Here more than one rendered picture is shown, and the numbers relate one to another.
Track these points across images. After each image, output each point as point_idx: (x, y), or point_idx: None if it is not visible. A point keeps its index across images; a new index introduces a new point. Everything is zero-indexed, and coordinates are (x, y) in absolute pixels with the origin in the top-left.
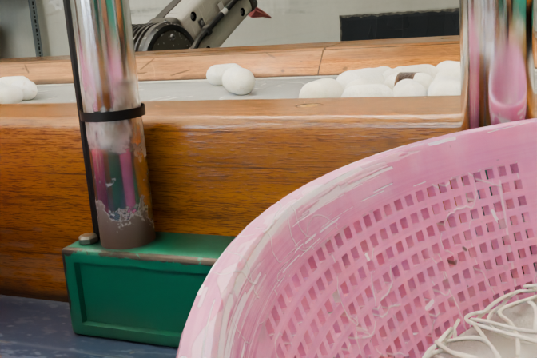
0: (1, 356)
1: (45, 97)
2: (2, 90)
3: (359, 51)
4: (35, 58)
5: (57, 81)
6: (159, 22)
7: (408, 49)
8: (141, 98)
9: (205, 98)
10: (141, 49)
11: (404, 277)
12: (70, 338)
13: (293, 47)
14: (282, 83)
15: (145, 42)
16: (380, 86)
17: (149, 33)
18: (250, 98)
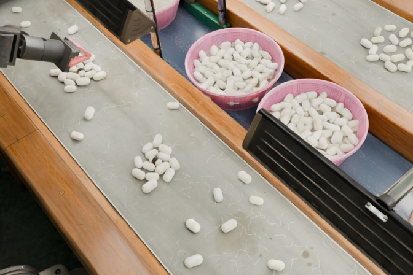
0: (180, 71)
1: (131, 162)
2: (149, 142)
3: (34, 121)
4: (102, 245)
5: (110, 205)
6: (1, 274)
7: (26, 111)
8: (112, 131)
9: (101, 115)
10: (29, 266)
11: None
12: None
13: (37, 142)
14: (66, 126)
15: (24, 265)
16: (94, 64)
17: (17, 266)
18: (94, 106)
